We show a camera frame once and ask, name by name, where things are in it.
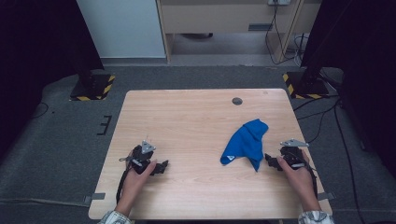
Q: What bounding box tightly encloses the hand-held gripper cable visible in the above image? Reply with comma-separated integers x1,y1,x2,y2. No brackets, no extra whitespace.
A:
115,167,131,205
306,163,319,200

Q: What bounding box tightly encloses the long black floor cable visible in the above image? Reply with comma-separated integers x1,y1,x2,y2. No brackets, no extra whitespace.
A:
333,102,368,224

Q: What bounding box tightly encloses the right hand-held gripper cable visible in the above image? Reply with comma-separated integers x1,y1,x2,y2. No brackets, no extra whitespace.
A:
306,163,319,200

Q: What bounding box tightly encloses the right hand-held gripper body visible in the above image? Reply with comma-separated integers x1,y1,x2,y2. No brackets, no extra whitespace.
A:
278,138,311,171

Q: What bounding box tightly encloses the person's left hand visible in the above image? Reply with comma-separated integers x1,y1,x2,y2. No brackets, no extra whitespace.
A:
120,160,158,204

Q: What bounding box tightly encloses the black curtain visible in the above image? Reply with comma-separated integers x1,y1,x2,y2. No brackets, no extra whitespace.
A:
300,0,396,172
0,0,105,157

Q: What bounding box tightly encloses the black hanging power cable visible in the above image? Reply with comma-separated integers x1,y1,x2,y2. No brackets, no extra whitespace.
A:
264,2,301,66

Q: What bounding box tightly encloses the beige wooden desk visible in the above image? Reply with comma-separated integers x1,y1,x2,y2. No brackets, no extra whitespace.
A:
155,0,323,63

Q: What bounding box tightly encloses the grey tape strip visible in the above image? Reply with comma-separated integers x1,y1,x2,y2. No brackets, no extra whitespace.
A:
83,192,106,205
317,191,337,202

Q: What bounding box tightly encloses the thin black floor cable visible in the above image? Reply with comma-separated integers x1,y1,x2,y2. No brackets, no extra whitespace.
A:
31,102,50,119

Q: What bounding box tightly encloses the person's right hand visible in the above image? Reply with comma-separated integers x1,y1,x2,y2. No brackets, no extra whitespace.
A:
276,151,318,203

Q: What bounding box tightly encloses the blue microfibre cloth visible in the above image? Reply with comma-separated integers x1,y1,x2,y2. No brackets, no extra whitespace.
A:
219,118,269,173

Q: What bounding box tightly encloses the white cabinet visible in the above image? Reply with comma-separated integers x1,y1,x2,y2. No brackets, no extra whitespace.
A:
76,0,167,60

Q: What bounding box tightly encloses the left hand-held gripper cable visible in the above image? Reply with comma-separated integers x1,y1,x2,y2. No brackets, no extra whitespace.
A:
115,167,131,205

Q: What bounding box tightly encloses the black yellow striped stand base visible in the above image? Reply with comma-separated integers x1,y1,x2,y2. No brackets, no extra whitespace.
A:
282,70,331,100
69,73,116,102

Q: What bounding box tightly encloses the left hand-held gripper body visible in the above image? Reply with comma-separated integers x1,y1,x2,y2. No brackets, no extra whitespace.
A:
119,139,158,175

